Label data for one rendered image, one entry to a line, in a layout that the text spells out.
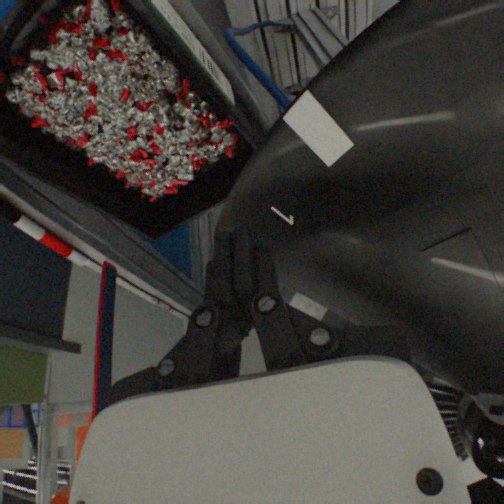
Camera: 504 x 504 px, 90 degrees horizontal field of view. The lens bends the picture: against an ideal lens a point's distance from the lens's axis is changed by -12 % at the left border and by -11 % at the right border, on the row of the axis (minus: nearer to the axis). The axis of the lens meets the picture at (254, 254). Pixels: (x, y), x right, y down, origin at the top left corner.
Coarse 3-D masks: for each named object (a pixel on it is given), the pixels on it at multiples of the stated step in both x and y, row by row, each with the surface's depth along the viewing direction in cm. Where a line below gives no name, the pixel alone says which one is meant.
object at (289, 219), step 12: (276, 192) 16; (264, 204) 16; (276, 204) 16; (288, 204) 16; (264, 216) 17; (276, 216) 17; (288, 216) 16; (300, 216) 16; (288, 228) 17; (300, 228) 16
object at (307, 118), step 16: (304, 96) 12; (288, 112) 13; (304, 112) 13; (320, 112) 12; (304, 128) 13; (320, 128) 13; (336, 128) 12; (320, 144) 13; (336, 144) 13; (352, 144) 12
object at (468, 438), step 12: (480, 408) 22; (468, 420) 23; (480, 420) 22; (468, 432) 23; (480, 432) 22; (492, 432) 22; (468, 444) 23; (480, 444) 22; (492, 444) 22; (480, 456) 22; (492, 456) 22; (480, 468) 23; (492, 468) 22
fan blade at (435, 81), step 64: (448, 0) 8; (384, 64) 10; (448, 64) 9; (384, 128) 11; (448, 128) 10; (256, 192) 16; (320, 192) 14; (384, 192) 13; (448, 192) 11; (320, 256) 17; (384, 256) 15; (448, 256) 13; (384, 320) 18; (448, 320) 15
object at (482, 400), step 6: (474, 396) 20; (480, 396) 19; (486, 396) 19; (492, 396) 18; (498, 396) 18; (480, 402) 20; (486, 402) 19; (492, 402) 19; (498, 402) 18; (486, 408) 20; (486, 414) 20; (492, 420) 20; (498, 420) 20
